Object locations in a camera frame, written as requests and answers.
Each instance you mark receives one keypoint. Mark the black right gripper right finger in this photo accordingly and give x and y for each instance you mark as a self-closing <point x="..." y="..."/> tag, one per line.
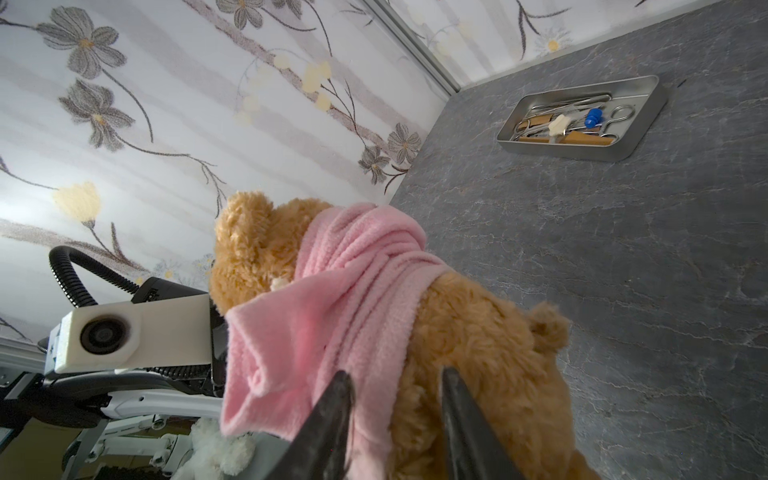
<point x="473" y="451"/>

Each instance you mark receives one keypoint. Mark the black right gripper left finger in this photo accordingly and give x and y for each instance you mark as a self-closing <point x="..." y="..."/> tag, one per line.
<point x="319" y="450"/>

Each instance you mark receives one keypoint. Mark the brown teddy bear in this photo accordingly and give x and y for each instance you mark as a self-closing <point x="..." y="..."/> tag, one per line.
<point x="507" y="358"/>

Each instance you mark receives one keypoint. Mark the pink teddy hoodie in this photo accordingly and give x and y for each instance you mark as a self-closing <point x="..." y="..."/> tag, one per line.
<point x="340" y="296"/>

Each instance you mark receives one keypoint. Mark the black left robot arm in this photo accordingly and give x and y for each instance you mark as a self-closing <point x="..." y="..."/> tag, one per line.
<point x="112" y="409"/>

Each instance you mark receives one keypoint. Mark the metal instrument tray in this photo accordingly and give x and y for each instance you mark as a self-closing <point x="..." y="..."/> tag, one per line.
<point x="597" y="122"/>

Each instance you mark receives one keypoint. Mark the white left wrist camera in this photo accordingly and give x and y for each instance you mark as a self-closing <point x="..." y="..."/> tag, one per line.
<point x="122" y="336"/>

